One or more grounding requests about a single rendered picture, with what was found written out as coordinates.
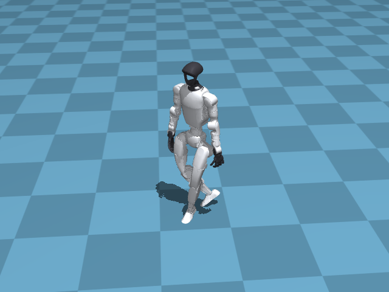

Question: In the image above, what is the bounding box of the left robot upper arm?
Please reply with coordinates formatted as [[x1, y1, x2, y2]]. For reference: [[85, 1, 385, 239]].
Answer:
[[203, 92, 218, 130]]

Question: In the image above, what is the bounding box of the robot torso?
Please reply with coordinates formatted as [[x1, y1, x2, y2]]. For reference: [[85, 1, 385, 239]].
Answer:
[[179, 82, 210, 148]]

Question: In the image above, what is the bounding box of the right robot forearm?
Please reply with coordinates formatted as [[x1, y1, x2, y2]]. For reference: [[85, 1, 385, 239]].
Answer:
[[167, 113, 179, 135]]

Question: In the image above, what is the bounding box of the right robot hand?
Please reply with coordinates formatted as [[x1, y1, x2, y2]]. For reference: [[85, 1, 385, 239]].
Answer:
[[168, 131, 175, 153]]

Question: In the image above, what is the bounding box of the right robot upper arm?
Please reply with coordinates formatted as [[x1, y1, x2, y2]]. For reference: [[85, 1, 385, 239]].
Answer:
[[170, 83, 185, 117]]

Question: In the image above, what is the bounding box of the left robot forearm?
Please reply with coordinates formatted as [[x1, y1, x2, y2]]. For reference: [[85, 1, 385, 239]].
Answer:
[[210, 122, 222, 154]]

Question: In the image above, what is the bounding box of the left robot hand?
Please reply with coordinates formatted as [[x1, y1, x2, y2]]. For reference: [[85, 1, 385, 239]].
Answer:
[[210, 149, 224, 168]]

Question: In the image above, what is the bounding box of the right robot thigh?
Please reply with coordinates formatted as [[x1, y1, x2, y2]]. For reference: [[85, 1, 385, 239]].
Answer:
[[173, 131, 193, 178]]

